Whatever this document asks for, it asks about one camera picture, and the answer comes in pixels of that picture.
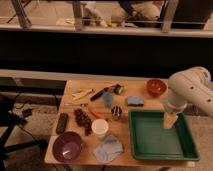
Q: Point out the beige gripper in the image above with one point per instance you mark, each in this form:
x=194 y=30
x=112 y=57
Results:
x=169 y=119

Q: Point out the blue eraser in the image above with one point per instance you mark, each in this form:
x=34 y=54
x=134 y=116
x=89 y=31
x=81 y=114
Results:
x=135 y=101

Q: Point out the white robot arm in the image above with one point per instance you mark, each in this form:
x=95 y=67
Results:
x=187 y=86

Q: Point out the metal cup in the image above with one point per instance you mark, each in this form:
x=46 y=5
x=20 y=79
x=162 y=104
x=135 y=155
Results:
x=116 y=112

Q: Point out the green plastic tray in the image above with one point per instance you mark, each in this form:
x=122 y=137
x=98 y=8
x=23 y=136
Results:
x=151 y=141

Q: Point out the red bowl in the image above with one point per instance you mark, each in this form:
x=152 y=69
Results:
x=156 y=87

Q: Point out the small tape roll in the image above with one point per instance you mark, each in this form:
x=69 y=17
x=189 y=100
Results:
x=118 y=89

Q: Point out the blue cloth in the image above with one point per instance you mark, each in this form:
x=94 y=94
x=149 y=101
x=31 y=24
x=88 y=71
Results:
x=108 y=150

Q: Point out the dark grape bunch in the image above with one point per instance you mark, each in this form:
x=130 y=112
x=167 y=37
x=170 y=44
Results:
x=83 y=120

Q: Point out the yellow banana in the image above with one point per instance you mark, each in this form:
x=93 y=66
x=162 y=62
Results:
x=82 y=94

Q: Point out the silver utensil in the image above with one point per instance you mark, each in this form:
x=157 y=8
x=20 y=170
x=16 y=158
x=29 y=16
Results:
x=76 y=104

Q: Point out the purple bowl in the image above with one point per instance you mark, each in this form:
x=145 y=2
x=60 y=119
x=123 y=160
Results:
x=67 y=147

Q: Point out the black remote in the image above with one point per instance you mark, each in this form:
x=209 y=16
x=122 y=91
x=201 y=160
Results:
x=62 y=121

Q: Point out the red handled tool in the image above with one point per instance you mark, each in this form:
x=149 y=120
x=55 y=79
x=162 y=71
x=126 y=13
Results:
x=98 y=115

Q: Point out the black handled knife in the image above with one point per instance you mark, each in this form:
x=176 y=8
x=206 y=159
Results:
x=100 y=93

